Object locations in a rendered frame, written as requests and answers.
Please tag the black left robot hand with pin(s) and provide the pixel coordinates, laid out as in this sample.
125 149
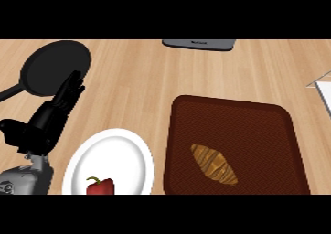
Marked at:
46 122

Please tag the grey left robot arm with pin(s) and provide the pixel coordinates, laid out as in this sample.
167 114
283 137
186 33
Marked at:
24 178

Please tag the brown tray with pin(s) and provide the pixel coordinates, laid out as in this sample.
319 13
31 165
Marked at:
235 137

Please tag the black frying pan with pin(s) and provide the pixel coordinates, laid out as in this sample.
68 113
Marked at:
50 68

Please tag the white plate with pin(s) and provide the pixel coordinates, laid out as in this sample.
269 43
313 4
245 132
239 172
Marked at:
112 155

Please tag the red bell pepper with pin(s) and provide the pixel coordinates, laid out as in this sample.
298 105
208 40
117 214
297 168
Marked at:
102 187

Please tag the brown croissant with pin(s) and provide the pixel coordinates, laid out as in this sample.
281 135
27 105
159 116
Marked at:
214 164

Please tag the dark grey appliance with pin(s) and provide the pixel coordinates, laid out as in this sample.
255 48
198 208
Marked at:
201 44

